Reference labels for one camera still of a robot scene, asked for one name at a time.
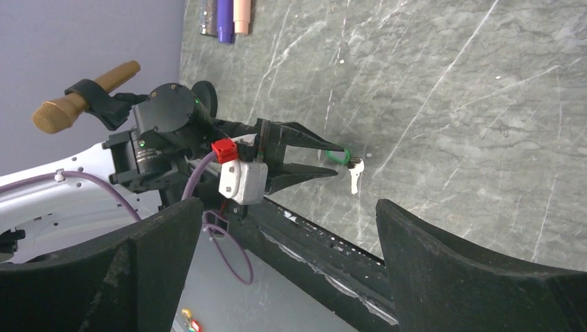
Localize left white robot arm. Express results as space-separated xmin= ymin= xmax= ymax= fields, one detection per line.
xmin=1 ymin=80 xmax=341 ymax=261

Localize purple microphone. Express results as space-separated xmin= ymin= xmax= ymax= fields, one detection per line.
xmin=217 ymin=0 xmax=234 ymax=44

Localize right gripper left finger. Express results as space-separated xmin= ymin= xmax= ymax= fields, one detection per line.
xmin=1 ymin=198 xmax=203 ymax=331

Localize pink microphone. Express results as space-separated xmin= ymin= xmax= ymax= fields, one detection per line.
xmin=233 ymin=0 xmax=252 ymax=35

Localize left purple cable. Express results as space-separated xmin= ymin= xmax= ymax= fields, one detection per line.
xmin=0 ymin=151 xmax=255 ymax=286

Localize green key tag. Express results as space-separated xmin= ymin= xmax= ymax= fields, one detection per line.
xmin=325 ymin=149 xmax=351 ymax=165

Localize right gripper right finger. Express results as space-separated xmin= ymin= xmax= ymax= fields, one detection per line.
xmin=376 ymin=199 xmax=586 ymax=331

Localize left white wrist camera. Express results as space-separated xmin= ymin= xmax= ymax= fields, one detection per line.
xmin=218 ymin=159 xmax=268 ymax=205

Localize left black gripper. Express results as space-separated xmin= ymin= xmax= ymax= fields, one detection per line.
xmin=215 ymin=118 xmax=344 ymax=195

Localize glitter silver microphone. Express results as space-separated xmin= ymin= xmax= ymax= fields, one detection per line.
xmin=199 ymin=0 xmax=217 ymax=37

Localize silver key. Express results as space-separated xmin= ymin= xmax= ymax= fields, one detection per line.
xmin=347 ymin=157 xmax=365 ymax=195

